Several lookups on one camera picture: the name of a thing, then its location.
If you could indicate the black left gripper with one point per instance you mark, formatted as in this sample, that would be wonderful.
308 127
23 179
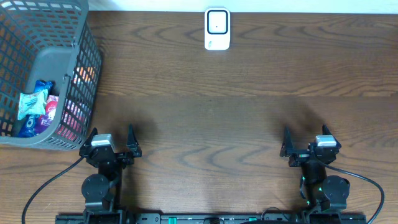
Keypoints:
112 157

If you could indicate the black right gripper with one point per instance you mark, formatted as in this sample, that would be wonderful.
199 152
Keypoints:
309 157

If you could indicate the purple pink tissue pack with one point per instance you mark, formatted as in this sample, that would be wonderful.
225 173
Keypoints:
74 118

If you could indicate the orange tissue pack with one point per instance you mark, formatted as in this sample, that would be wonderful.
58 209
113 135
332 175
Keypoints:
84 74

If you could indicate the blue Oreo cookie pack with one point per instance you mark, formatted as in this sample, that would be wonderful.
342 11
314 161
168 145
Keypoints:
30 128

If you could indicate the mint green tissue pack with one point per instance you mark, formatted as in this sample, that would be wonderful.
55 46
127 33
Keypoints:
32 104

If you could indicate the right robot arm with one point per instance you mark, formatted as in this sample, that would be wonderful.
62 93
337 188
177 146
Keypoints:
326 195

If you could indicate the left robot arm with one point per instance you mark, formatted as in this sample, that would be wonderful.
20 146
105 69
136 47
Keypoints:
102 191

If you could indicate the grey plastic mesh basket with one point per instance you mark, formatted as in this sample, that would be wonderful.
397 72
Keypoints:
46 40

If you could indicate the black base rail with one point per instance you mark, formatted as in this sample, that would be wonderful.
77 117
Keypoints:
155 218

